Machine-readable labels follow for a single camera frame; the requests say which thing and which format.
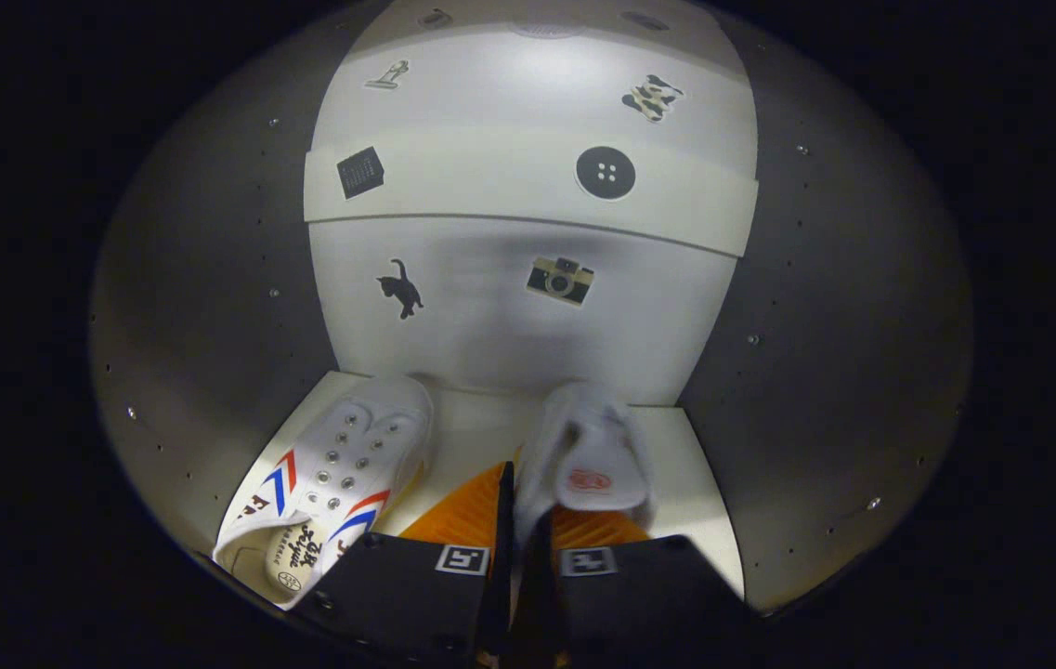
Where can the dark grey shoe cabinet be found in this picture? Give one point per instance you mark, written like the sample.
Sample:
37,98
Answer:
212,325

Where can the white canvas shoe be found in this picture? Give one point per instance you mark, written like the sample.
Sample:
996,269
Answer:
342,465
583,446

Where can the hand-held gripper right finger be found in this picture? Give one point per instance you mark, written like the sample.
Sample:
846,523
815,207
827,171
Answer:
535,604

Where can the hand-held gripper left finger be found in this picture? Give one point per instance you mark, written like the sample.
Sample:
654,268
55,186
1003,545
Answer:
501,576

